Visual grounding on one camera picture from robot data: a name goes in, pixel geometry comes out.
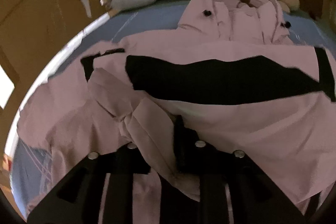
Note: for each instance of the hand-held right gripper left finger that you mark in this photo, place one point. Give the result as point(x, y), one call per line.
point(131, 161)

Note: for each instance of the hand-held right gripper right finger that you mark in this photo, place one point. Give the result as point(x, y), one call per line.
point(181, 150)

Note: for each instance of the pink jacket with black stripes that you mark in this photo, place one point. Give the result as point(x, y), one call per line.
point(236, 134)

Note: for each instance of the wooden cabinet unit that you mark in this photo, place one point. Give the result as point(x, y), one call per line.
point(44, 11)

